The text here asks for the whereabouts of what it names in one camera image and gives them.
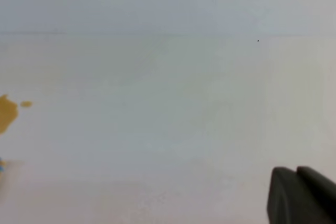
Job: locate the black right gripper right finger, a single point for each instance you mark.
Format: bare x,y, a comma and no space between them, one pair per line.
321,187

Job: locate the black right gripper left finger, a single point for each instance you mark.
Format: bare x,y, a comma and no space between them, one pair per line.
290,201

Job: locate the brown coffee stain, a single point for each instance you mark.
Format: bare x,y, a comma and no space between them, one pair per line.
9,111

